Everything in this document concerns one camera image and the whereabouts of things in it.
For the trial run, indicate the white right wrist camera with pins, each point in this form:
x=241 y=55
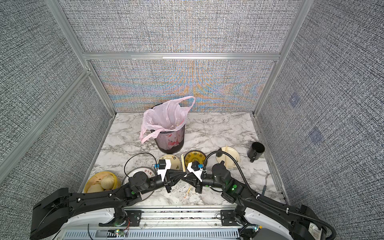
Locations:
x=197 y=169

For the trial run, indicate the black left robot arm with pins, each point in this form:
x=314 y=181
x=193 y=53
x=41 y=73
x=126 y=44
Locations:
x=51 y=213

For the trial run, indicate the wrapped chopsticks pile on table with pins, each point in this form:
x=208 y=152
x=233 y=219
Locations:
x=187 y=194

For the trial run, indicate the steamed bun upper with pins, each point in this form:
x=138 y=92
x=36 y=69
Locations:
x=108 y=182

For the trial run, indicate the yellow patterned black plate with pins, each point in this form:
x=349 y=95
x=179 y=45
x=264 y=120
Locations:
x=193 y=156

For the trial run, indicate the yellow steamer basket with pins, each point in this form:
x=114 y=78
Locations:
x=97 y=178

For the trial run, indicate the black mug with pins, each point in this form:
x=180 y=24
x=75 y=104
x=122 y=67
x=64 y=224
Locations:
x=255 y=151

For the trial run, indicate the steamed bun lower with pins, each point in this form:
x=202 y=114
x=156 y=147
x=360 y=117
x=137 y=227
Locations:
x=95 y=188

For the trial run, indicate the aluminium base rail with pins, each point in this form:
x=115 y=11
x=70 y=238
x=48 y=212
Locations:
x=172 y=223

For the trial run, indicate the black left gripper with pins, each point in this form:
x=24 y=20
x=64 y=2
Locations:
x=170 y=178

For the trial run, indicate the cream small plate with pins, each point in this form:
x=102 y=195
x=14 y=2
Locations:
x=175 y=161

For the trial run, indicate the pink plastic trash bag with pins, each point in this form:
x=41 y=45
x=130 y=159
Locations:
x=149 y=130

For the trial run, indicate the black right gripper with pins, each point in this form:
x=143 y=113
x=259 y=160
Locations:
x=195 y=180

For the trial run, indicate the steamed bun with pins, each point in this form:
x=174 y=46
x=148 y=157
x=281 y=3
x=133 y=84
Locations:
x=95 y=188
x=108 y=182

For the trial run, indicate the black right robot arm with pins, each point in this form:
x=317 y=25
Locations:
x=252 y=208

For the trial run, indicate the black mesh trash bin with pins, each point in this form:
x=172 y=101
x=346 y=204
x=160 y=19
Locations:
x=170 y=141

